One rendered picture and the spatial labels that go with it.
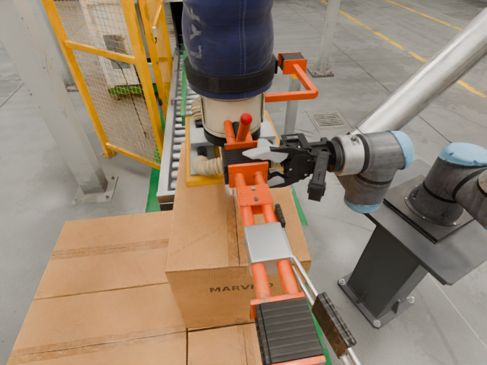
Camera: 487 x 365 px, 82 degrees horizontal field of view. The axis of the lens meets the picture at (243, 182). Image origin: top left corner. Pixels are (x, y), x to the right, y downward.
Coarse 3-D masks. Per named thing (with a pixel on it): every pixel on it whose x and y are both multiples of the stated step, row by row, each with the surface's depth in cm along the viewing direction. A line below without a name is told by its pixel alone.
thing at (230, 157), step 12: (228, 144) 62; (240, 144) 62; (252, 144) 62; (228, 156) 60; (240, 156) 60; (228, 168) 56; (240, 168) 57; (252, 168) 57; (264, 168) 58; (252, 180) 59
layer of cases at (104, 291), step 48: (96, 240) 130; (144, 240) 130; (48, 288) 113; (96, 288) 113; (144, 288) 113; (48, 336) 100; (96, 336) 100; (144, 336) 100; (192, 336) 100; (240, 336) 100
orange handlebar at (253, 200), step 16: (304, 80) 90; (272, 96) 83; (288, 96) 83; (304, 96) 84; (240, 176) 57; (256, 176) 57; (240, 192) 53; (256, 192) 53; (240, 208) 51; (256, 208) 53; (272, 208) 51; (256, 272) 41; (288, 272) 41; (256, 288) 40; (288, 288) 40
